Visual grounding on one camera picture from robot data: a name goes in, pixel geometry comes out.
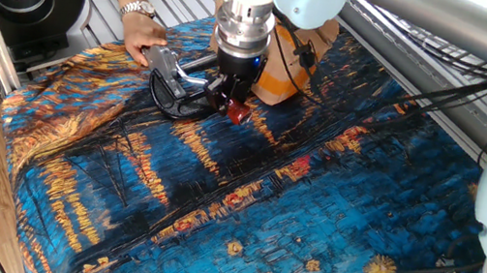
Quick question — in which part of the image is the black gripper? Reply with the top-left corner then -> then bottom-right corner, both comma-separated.
201,45 -> 270,118

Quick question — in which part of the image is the silver lever red handle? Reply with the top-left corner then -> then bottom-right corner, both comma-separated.
167,62 -> 258,128

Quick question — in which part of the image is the person hand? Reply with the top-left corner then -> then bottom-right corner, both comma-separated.
115,9 -> 172,70

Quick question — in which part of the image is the silver threaded rod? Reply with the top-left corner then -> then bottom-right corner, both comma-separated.
179,47 -> 219,76

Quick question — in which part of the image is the taped cardboard box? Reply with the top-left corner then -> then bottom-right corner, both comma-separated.
200,0 -> 342,115

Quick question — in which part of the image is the starry night painted cloth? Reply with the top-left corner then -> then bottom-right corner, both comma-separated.
0,0 -> 487,273

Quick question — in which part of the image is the silver wristwatch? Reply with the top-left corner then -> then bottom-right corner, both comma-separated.
118,0 -> 159,21

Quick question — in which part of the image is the black gripper cable with plug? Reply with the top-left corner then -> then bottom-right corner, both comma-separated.
259,11 -> 487,137

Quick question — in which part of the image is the grey aluminium table rail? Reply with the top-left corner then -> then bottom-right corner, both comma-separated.
319,0 -> 487,169

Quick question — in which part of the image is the black base cable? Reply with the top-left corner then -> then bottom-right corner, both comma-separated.
401,226 -> 487,273

